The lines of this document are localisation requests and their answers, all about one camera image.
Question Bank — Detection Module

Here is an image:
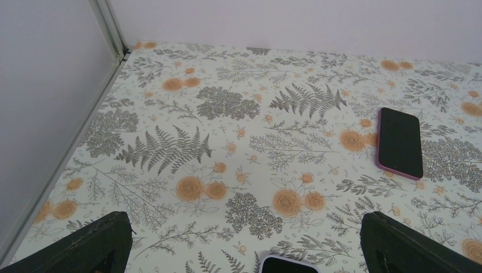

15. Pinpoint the left aluminium corner post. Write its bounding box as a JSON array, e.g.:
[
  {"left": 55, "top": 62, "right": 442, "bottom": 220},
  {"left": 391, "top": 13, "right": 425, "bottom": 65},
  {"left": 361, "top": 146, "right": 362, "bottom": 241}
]
[{"left": 88, "top": 0, "right": 130, "bottom": 63}]

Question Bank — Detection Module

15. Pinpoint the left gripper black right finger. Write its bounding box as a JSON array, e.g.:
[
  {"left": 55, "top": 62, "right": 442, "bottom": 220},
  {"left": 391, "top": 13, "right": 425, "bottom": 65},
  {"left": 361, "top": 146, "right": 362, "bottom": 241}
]
[{"left": 360, "top": 212, "right": 481, "bottom": 272}]

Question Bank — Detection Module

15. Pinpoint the floral patterned table mat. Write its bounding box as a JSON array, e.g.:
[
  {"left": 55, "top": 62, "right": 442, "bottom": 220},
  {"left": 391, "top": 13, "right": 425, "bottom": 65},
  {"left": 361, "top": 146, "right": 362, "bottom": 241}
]
[{"left": 13, "top": 42, "right": 481, "bottom": 272}]

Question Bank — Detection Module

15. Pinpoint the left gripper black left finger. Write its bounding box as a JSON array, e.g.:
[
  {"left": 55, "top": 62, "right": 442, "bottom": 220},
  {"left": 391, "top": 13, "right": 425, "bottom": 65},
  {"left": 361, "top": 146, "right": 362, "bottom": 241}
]
[{"left": 1, "top": 212, "right": 133, "bottom": 272}]

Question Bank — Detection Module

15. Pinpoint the black phone pink edge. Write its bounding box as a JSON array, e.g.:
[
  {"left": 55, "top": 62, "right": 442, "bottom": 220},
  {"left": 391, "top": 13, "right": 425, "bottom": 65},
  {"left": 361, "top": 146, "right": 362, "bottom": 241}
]
[{"left": 375, "top": 107, "right": 423, "bottom": 180}]

